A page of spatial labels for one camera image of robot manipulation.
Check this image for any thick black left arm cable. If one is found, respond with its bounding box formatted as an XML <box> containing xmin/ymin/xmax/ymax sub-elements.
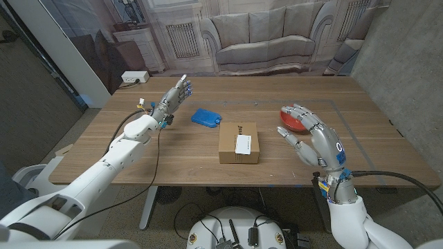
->
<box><xmin>105</xmin><ymin>109</ymin><xmax>154</xmax><ymax>154</ymax></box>

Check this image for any white robot torso base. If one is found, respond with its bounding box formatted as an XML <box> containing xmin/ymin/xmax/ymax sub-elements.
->
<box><xmin>186</xmin><ymin>206</ymin><xmax>287</xmax><ymax>249</ymax></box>

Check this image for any white card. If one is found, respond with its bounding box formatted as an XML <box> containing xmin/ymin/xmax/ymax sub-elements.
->
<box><xmin>235</xmin><ymin>134</ymin><xmax>253</xmax><ymax>156</ymax></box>

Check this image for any red bowl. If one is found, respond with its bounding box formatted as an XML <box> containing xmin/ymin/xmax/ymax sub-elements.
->
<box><xmin>279</xmin><ymin>109</ymin><xmax>309</xmax><ymax>133</ymax></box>

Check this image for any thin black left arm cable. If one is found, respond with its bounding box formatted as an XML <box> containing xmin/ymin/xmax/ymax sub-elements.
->
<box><xmin>53</xmin><ymin>128</ymin><xmax>163</xmax><ymax>240</ymax></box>

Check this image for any printed sofa room backdrop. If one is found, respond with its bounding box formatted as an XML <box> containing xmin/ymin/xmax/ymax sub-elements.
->
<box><xmin>39</xmin><ymin>0</ymin><xmax>392</xmax><ymax>95</ymax></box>

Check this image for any black door handle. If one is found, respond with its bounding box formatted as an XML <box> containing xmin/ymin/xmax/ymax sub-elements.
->
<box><xmin>0</xmin><ymin>30</ymin><xmax>20</xmax><ymax>44</ymax></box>

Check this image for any brown cardboard box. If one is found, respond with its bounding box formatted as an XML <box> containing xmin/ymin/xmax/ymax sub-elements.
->
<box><xmin>218</xmin><ymin>121</ymin><xmax>260</xmax><ymax>165</ymax></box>

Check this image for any white table leg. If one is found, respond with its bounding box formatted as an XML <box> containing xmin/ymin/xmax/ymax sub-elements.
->
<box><xmin>138</xmin><ymin>185</ymin><xmax>159</xmax><ymax>230</ymax></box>

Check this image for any black round floor fan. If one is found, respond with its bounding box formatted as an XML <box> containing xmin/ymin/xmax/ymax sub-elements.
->
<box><xmin>156</xmin><ymin>185</ymin><xmax>183</xmax><ymax>205</ymax></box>

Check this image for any white power strip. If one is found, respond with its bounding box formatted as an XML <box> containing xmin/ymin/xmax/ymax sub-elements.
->
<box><xmin>120</xmin><ymin>70</ymin><xmax>150</xmax><ymax>84</ymax></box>

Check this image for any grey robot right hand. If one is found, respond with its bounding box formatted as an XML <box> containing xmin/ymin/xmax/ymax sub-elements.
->
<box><xmin>275</xmin><ymin>103</ymin><xmax>359</xmax><ymax>205</ymax></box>

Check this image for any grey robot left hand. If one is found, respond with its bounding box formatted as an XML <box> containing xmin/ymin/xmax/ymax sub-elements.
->
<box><xmin>150</xmin><ymin>73</ymin><xmax>193</xmax><ymax>128</ymax></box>

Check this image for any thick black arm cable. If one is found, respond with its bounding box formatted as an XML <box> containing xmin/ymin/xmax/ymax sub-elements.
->
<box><xmin>105</xmin><ymin>109</ymin><xmax>154</xmax><ymax>154</ymax></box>
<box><xmin>351</xmin><ymin>170</ymin><xmax>443</xmax><ymax>216</ymax></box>

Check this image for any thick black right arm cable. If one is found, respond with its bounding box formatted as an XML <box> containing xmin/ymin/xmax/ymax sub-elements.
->
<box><xmin>351</xmin><ymin>170</ymin><xmax>443</xmax><ymax>216</ymax></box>

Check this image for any black power strip cable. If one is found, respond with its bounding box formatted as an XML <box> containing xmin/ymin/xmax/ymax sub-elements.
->
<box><xmin>117</xmin><ymin>78</ymin><xmax>141</xmax><ymax>90</ymax></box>

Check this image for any blue pouch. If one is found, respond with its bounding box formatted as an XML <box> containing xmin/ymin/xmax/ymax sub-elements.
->
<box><xmin>190</xmin><ymin>107</ymin><xmax>223</xmax><ymax>129</ymax></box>

